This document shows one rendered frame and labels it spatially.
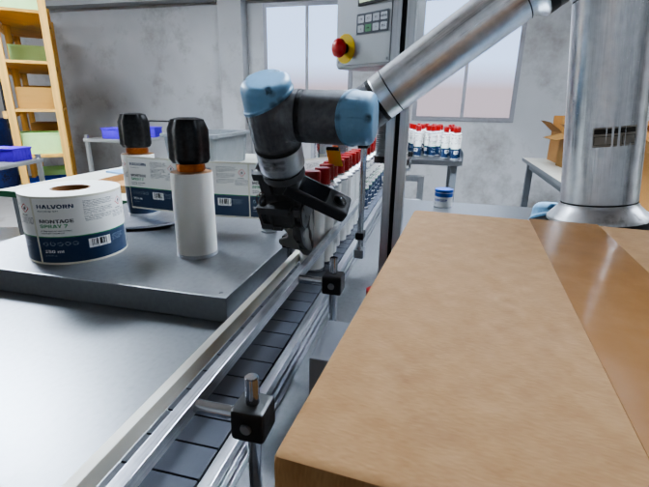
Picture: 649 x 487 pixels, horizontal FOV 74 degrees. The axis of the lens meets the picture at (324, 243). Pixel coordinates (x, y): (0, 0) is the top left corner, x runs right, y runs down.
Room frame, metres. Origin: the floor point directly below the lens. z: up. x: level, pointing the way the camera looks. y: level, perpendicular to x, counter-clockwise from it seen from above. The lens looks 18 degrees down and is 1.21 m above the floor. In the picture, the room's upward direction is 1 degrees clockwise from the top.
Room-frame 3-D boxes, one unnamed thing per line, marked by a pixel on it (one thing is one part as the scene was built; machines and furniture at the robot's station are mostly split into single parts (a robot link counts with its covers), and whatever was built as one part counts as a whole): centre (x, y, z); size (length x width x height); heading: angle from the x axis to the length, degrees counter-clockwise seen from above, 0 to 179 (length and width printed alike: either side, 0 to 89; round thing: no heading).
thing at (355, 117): (0.65, -0.02, 1.19); 0.11 x 0.11 x 0.08; 75
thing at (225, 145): (3.06, 0.82, 0.91); 0.60 x 0.40 x 0.22; 169
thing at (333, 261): (0.59, 0.01, 0.91); 0.07 x 0.03 x 0.17; 76
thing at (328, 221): (0.89, 0.01, 0.98); 0.05 x 0.05 x 0.20
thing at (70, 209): (0.94, 0.57, 0.95); 0.20 x 0.20 x 0.14
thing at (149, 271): (1.16, 0.40, 0.86); 0.80 x 0.67 x 0.05; 166
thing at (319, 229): (0.84, 0.03, 0.98); 0.05 x 0.05 x 0.20
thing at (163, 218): (1.24, 0.54, 0.89); 0.31 x 0.31 x 0.01
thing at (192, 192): (0.92, 0.29, 1.03); 0.09 x 0.09 x 0.30
